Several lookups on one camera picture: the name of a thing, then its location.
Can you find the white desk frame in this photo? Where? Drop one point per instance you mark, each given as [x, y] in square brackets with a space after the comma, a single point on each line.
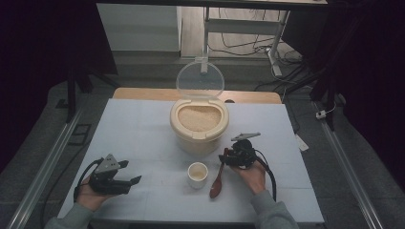
[242, 26]

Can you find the person's right hand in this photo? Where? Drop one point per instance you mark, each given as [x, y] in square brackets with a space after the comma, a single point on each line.
[253, 178]

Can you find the white paper tag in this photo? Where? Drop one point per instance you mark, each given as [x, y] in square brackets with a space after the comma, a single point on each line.
[302, 143]

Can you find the white cabinet panel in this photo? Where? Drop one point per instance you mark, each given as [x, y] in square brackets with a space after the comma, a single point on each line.
[137, 28]

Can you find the person's left hand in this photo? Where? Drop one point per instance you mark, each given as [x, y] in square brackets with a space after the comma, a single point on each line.
[89, 200]

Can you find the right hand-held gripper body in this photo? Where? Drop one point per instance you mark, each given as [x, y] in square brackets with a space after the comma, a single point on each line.
[243, 154]

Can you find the clear round container lid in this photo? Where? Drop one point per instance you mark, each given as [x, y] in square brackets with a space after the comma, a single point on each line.
[200, 78]

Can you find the small white cup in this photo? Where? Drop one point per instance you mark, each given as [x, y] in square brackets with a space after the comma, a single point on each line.
[197, 181]

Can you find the brown wooden spoon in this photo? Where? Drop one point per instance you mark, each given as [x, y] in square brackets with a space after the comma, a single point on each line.
[217, 186]

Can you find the beige rice container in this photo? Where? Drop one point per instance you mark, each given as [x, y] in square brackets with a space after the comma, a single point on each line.
[199, 143]

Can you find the white table cover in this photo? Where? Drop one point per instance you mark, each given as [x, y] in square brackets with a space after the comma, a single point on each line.
[143, 143]

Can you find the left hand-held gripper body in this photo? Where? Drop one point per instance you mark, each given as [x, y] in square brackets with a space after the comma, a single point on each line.
[106, 186]

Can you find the aluminium rail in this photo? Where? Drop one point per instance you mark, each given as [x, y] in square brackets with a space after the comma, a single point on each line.
[47, 168]
[347, 171]

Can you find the small white box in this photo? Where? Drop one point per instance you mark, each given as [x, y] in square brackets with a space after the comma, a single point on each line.
[321, 114]

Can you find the wooden table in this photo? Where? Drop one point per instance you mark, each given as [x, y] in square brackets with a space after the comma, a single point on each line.
[143, 93]

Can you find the black stand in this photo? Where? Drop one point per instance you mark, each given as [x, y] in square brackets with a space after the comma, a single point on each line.
[324, 89]
[71, 95]

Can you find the uncooked rice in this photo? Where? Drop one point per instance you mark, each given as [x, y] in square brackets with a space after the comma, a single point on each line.
[199, 118]

